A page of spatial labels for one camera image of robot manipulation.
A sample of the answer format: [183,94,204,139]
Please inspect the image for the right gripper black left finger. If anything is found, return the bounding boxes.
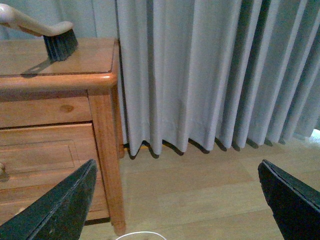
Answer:
[0,159,97,240]

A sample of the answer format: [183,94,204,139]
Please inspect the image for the light grey pleated curtain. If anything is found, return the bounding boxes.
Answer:
[116,0,320,156]

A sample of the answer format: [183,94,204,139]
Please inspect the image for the wooden nightstand with drawers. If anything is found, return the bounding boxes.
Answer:
[0,38,126,236]

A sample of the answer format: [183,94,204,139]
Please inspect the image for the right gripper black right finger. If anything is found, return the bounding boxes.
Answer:
[258,159,320,240]

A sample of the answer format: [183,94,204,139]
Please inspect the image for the beige hand brush black bristles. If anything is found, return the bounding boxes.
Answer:
[0,3,79,62]

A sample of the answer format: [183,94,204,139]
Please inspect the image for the white cable loop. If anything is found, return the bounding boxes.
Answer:
[114,231,166,240]

